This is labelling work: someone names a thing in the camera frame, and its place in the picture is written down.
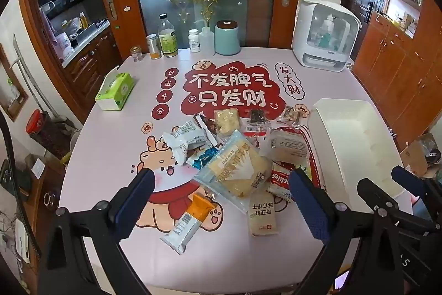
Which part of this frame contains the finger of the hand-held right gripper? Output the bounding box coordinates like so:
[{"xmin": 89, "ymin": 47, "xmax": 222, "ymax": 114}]
[
  {"xmin": 391, "ymin": 166, "xmax": 442, "ymax": 213},
  {"xmin": 357, "ymin": 178, "xmax": 433, "ymax": 234}
]

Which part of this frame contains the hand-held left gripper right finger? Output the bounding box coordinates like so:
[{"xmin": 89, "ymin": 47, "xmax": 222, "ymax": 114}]
[{"xmin": 289, "ymin": 169, "xmax": 402, "ymax": 295}]

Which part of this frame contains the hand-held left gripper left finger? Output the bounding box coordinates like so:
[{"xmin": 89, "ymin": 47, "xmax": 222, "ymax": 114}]
[{"xmin": 41, "ymin": 169, "xmax": 157, "ymax": 295}]

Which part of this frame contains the orange and white snack bar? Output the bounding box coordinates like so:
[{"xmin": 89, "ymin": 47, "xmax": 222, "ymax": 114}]
[{"xmin": 160, "ymin": 193, "xmax": 217, "ymax": 256}]

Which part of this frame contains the white plastic storage bin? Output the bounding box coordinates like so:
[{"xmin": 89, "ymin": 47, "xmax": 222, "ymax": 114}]
[{"xmin": 307, "ymin": 98, "xmax": 412, "ymax": 209}]

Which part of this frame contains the clear printed cake packet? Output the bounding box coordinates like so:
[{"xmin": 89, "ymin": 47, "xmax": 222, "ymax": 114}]
[{"xmin": 269, "ymin": 128, "xmax": 310, "ymax": 169}]

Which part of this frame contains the dark brown snack packet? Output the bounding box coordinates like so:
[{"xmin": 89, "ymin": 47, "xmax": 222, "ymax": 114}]
[{"xmin": 194, "ymin": 113, "xmax": 219, "ymax": 136}]

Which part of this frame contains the yellow crispy noodle snack packet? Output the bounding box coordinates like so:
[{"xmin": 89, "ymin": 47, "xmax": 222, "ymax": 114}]
[{"xmin": 213, "ymin": 108, "xmax": 241, "ymax": 137}]

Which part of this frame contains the cardboard box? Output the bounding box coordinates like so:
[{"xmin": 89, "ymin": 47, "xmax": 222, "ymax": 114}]
[{"xmin": 399, "ymin": 139, "xmax": 440, "ymax": 179}]

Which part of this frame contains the pink plastic stool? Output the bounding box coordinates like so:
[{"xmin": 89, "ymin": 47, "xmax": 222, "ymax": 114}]
[{"xmin": 410, "ymin": 193, "xmax": 433, "ymax": 221}]

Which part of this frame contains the red and white cookie packet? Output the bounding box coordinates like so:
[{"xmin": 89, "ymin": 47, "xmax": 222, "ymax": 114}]
[{"xmin": 267, "ymin": 162, "xmax": 295, "ymax": 203}]

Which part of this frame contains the white cracker packet red label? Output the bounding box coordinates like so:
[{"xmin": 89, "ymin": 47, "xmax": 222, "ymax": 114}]
[{"xmin": 246, "ymin": 190, "xmax": 281, "ymax": 237}]

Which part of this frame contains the white and grey snack packet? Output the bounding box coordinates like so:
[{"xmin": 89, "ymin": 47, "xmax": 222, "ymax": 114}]
[{"xmin": 162, "ymin": 120, "xmax": 219, "ymax": 165}]

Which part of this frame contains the blue snack packet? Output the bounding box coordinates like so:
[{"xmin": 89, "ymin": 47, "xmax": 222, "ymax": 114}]
[{"xmin": 186, "ymin": 146, "xmax": 220, "ymax": 172}]

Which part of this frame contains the large clear bread packet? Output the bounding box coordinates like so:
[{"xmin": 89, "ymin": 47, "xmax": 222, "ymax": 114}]
[{"xmin": 191, "ymin": 130, "xmax": 274, "ymax": 210}]

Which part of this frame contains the small mixed nuts packet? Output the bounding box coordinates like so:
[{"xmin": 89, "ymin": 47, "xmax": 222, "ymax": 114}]
[{"xmin": 277, "ymin": 104, "xmax": 310, "ymax": 127}]

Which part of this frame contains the clear dark brownie packet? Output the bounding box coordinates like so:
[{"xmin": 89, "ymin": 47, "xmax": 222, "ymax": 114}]
[{"xmin": 246, "ymin": 108, "xmax": 270, "ymax": 137}]

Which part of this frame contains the wooden hallway cabinet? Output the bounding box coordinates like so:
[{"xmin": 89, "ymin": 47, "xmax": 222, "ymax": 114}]
[{"xmin": 352, "ymin": 0, "xmax": 442, "ymax": 147}]

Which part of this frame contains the green tissue box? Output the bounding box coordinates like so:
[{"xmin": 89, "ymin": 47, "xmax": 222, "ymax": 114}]
[{"xmin": 94, "ymin": 69, "xmax": 135, "ymax": 112}]

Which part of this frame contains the red lid plastic jar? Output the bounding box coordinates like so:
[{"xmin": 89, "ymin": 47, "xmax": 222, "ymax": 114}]
[{"xmin": 27, "ymin": 109, "xmax": 72, "ymax": 160}]

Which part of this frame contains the wooden kitchen cabinet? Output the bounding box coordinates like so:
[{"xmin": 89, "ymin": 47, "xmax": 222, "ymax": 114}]
[{"xmin": 33, "ymin": 0, "xmax": 122, "ymax": 116}]

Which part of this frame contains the yellow metal can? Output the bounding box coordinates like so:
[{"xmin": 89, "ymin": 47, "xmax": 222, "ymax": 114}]
[{"xmin": 146, "ymin": 34, "xmax": 163, "ymax": 60}]

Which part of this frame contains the white countertop sterilizer appliance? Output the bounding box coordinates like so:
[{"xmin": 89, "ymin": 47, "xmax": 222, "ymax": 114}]
[{"xmin": 291, "ymin": 0, "xmax": 362, "ymax": 73}]

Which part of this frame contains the glass bottle green label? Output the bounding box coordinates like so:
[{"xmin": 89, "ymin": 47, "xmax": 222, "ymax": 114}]
[{"xmin": 158, "ymin": 14, "xmax": 179, "ymax": 58}]

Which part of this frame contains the white pill bottle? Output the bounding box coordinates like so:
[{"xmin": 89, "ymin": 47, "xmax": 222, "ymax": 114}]
[{"xmin": 188, "ymin": 29, "xmax": 202, "ymax": 53}]

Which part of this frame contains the white squeeze bottle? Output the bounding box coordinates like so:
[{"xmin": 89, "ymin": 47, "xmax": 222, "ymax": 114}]
[{"xmin": 194, "ymin": 19, "xmax": 215, "ymax": 56}]

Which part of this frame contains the teal canister brown lid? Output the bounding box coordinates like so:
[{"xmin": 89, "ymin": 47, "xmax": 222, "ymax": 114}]
[{"xmin": 214, "ymin": 20, "xmax": 241, "ymax": 56}]

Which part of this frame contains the framed wall picture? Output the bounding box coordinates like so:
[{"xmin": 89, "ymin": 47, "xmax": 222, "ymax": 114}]
[{"xmin": 0, "ymin": 44, "xmax": 30, "ymax": 123}]

